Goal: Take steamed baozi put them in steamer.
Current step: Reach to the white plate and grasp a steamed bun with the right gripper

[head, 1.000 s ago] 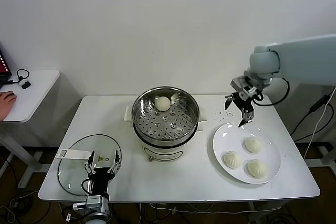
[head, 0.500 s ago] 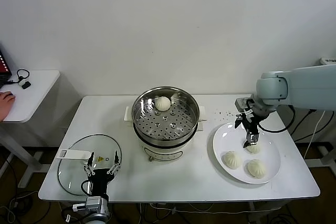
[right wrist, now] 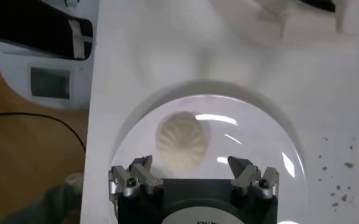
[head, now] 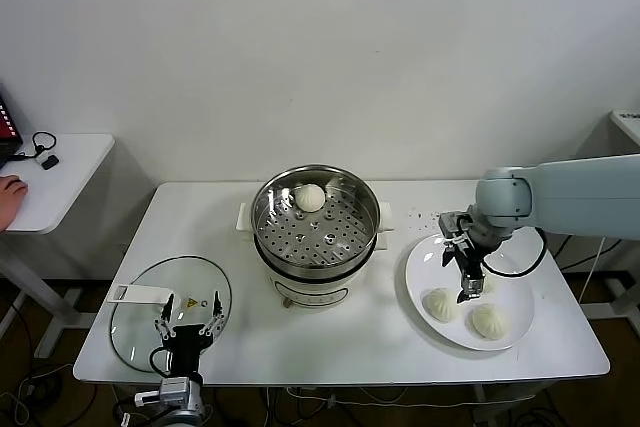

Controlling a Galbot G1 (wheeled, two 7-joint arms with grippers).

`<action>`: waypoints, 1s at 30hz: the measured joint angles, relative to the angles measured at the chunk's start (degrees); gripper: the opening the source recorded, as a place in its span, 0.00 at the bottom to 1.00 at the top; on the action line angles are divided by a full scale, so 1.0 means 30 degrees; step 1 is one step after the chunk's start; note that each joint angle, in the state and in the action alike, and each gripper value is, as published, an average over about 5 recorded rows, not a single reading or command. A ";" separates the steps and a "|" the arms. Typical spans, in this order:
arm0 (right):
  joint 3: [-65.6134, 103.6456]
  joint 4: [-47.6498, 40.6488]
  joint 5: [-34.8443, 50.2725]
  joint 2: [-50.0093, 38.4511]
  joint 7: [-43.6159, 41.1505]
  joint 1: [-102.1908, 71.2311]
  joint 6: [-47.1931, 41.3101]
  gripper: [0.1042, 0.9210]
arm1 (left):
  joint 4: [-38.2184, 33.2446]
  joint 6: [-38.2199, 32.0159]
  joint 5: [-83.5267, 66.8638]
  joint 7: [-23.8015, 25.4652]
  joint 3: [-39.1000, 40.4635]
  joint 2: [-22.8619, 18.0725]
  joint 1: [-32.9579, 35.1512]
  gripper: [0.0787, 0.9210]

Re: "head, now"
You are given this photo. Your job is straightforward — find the dark crumbs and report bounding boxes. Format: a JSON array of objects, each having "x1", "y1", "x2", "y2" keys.
[{"x1": 404, "y1": 209, "x2": 447, "y2": 224}]

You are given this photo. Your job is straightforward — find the black power cable with adapter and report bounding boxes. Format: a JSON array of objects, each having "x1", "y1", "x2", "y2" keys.
[{"x1": 552, "y1": 234, "x2": 624, "y2": 274}]

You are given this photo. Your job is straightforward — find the stainless steel steamer basket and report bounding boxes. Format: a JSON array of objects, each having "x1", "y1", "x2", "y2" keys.
[{"x1": 238, "y1": 164, "x2": 396, "y2": 268}]

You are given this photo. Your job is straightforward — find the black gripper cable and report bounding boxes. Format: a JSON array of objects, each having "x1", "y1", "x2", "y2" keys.
[
  {"x1": 149, "y1": 346, "x2": 174, "y2": 376},
  {"x1": 482, "y1": 226, "x2": 549, "y2": 278}
]

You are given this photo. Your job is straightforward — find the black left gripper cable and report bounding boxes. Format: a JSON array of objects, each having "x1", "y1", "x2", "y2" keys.
[{"x1": 149, "y1": 346, "x2": 174, "y2": 376}]

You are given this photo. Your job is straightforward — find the glass lid with white handle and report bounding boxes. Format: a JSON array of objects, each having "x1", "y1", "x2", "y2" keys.
[{"x1": 107, "y1": 255, "x2": 234, "y2": 373}]

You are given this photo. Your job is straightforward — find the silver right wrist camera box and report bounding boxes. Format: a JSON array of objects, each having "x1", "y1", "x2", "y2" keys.
[{"x1": 438, "y1": 211, "x2": 474, "y2": 248}]

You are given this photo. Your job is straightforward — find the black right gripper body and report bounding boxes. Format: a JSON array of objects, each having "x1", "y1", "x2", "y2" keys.
[{"x1": 449, "y1": 239, "x2": 486, "y2": 281}]

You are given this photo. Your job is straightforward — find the black laptop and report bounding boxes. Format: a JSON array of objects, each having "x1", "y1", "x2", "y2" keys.
[{"x1": 0, "y1": 81, "x2": 25, "y2": 171}]

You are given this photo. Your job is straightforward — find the white round plate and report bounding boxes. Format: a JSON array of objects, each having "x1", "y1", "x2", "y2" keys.
[{"x1": 404, "y1": 232, "x2": 536, "y2": 352}]

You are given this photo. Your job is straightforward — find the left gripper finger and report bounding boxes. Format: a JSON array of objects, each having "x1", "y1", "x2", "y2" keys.
[
  {"x1": 153, "y1": 294, "x2": 176, "y2": 343},
  {"x1": 198, "y1": 290, "x2": 225, "y2": 338}
]

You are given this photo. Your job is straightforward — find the black earphones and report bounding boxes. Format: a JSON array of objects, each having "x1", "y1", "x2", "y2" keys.
[{"x1": 4, "y1": 130, "x2": 60, "y2": 164}]

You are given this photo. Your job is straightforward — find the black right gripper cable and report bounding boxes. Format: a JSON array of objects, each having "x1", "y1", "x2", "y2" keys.
[{"x1": 482, "y1": 226, "x2": 549, "y2": 278}]

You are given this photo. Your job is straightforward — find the white electric cooker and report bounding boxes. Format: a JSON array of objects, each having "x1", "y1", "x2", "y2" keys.
[{"x1": 253, "y1": 226, "x2": 389, "y2": 309}]

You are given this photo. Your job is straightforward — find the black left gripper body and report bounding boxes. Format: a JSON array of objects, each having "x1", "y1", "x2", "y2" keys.
[{"x1": 162, "y1": 325, "x2": 214, "y2": 376}]

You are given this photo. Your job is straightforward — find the person's hand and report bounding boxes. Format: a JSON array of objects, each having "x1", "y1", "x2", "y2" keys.
[{"x1": 0, "y1": 174, "x2": 30, "y2": 233}]

